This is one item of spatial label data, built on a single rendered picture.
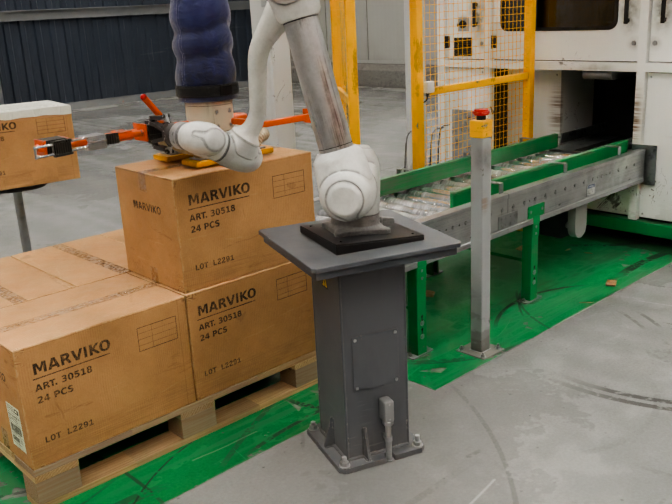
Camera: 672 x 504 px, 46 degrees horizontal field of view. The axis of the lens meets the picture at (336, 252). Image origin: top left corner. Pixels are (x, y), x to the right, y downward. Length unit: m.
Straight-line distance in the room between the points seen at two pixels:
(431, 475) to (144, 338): 1.04
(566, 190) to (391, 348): 1.84
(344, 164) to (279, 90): 2.15
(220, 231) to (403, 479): 1.04
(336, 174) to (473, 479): 1.08
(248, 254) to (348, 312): 0.55
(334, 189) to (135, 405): 1.05
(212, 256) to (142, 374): 0.46
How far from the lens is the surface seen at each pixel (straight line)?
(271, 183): 2.91
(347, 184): 2.22
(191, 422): 2.94
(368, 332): 2.57
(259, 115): 2.60
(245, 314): 2.94
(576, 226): 4.46
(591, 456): 2.85
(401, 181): 4.03
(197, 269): 2.79
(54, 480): 2.74
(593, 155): 4.62
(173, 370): 2.82
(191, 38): 2.87
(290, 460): 2.80
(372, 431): 2.72
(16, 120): 4.52
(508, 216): 3.80
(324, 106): 2.27
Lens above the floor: 1.46
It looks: 17 degrees down
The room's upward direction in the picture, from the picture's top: 3 degrees counter-clockwise
